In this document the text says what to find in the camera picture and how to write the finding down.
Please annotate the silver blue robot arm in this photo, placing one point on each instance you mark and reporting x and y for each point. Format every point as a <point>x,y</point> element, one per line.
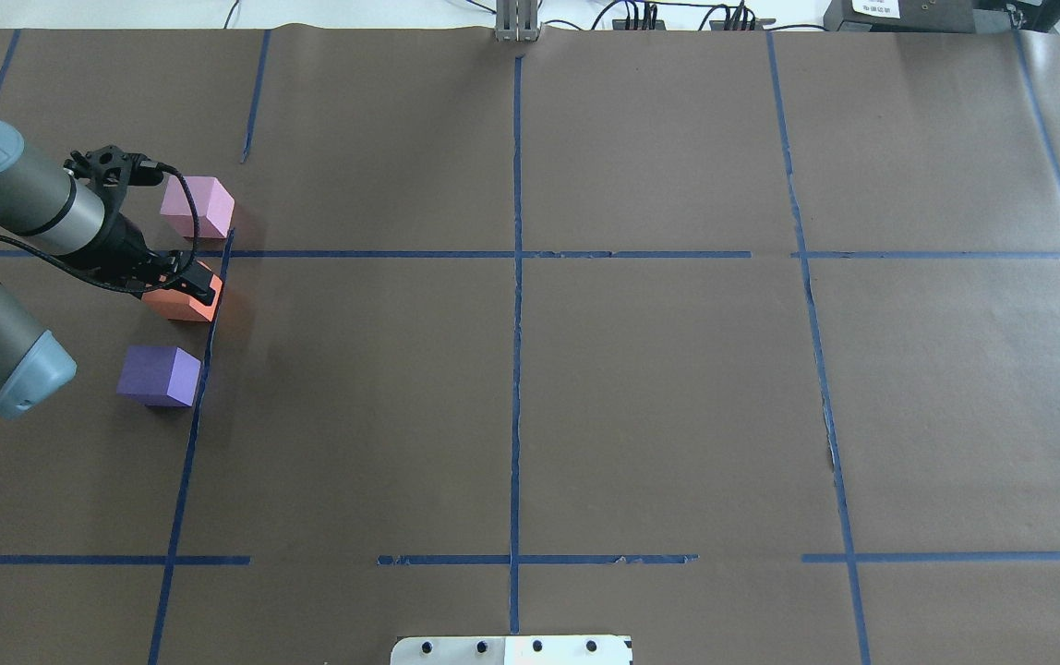
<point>71,216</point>

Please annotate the orange foam block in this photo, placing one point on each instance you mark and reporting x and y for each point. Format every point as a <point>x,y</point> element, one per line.
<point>176,305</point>

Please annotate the pink foam block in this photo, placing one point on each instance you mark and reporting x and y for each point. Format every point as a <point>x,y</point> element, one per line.
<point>208,211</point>

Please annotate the purple foam block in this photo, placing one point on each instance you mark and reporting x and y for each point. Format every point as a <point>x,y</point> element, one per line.
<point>159,376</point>

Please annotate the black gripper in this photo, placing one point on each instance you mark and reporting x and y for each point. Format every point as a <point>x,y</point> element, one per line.
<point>121,237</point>

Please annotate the black box with label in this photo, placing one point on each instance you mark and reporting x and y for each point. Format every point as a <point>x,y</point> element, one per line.
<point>959,17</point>

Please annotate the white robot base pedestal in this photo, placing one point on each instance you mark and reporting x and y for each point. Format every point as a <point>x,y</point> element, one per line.
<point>513,649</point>

